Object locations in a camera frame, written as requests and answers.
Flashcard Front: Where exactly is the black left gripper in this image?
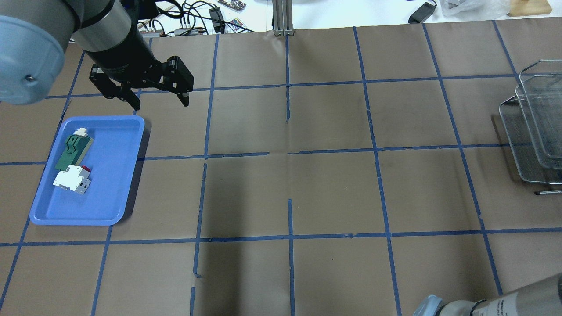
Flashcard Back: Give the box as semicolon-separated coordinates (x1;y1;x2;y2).
86;31;194;111

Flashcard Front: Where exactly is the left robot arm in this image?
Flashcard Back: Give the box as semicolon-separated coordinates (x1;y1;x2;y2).
0;0;194;110

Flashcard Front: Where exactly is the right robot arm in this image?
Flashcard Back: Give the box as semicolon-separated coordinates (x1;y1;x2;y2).
413;273;562;316

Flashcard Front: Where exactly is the blue plastic tray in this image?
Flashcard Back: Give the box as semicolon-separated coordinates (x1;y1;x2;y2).
29;115;146;226

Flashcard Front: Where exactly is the green terminal block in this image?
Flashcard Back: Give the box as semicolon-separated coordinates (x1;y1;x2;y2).
55;127;94;171

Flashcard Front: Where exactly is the white circuit breaker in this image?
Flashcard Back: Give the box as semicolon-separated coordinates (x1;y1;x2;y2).
52;165;91;194

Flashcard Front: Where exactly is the black power adapter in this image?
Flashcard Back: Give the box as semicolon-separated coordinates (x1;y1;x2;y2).
407;0;437;24

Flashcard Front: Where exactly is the clear plastic bag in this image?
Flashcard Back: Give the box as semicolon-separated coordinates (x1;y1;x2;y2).
439;0;511;20

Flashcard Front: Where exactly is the aluminium frame post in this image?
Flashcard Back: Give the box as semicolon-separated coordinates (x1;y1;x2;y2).
272;0;295;36

